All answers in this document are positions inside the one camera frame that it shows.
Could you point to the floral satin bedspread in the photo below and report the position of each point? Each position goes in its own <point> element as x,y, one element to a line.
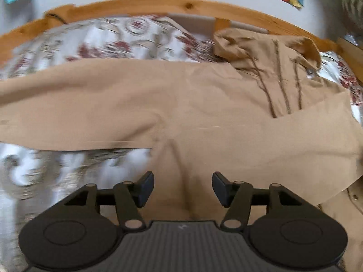
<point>93,42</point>

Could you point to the plastic bag of bedding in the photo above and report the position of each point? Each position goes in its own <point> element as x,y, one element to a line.
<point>352,9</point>

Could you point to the wooden bed frame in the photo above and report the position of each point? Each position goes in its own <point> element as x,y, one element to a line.
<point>223,13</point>

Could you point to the tan large garment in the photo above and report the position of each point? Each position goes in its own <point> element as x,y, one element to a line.
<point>204,124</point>

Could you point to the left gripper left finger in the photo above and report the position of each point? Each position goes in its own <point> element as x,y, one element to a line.
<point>127,197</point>

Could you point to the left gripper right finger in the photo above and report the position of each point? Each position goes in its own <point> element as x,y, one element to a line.
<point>238,197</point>

